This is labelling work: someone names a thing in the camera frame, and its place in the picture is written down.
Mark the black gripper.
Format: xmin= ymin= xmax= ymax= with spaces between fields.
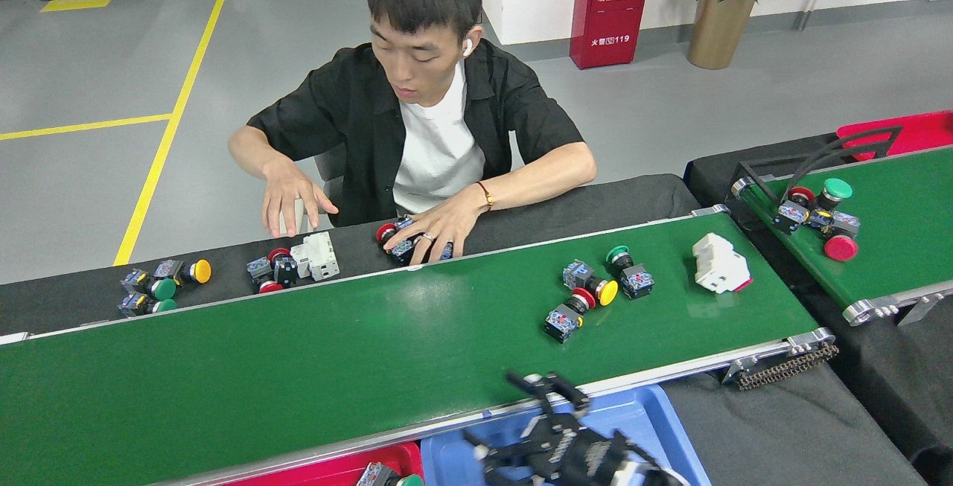
xmin=462 ymin=371 xmax=634 ymax=486

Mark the yellow mushroom button switch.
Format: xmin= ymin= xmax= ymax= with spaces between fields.
xmin=563 ymin=258 xmax=619 ymax=307
xmin=153 ymin=259 xmax=213 ymax=286

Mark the white circuit breaker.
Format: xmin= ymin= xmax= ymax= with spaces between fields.
xmin=692 ymin=232 xmax=753 ymax=294
xmin=290 ymin=231 xmax=342 ymax=283

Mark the person's left hand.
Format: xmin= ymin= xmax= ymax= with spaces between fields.
xmin=402 ymin=185 xmax=492 ymax=265

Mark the person's right hand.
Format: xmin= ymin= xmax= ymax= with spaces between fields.
xmin=261 ymin=162 xmax=340 ymax=240

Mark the blue plastic bin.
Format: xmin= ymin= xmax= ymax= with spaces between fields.
xmin=421 ymin=384 xmax=712 ymax=486

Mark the red plastic bin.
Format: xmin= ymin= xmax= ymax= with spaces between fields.
xmin=836 ymin=110 xmax=953 ymax=162
xmin=223 ymin=441 xmax=424 ymax=486

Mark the person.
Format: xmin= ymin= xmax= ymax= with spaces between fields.
xmin=227 ymin=0 xmax=598 ymax=263

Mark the grey office chair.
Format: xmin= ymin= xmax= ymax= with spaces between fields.
xmin=294 ymin=145 xmax=351 ymax=232

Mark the black cloth table cover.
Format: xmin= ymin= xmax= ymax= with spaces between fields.
xmin=683 ymin=132 xmax=953 ymax=464
xmin=0 ymin=173 xmax=701 ymax=338

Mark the red fire extinguisher cabinet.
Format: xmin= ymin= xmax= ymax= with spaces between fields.
xmin=570 ymin=0 xmax=656 ymax=70

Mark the potted plant gold pot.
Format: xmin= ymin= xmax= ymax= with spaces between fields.
xmin=663 ymin=0 xmax=794 ymax=70

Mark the green conveyor belt with chain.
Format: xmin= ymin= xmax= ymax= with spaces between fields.
xmin=0 ymin=203 xmax=838 ymax=486

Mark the black drive chain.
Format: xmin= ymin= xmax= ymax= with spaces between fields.
xmin=733 ymin=343 xmax=840 ymax=391

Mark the black cable bundle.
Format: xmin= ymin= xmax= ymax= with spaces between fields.
xmin=737 ymin=125 xmax=903 ymax=204

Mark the green conveyor belt with cables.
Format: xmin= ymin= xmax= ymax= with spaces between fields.
xmin=730 ymin=145 xmax=953 ymax=327

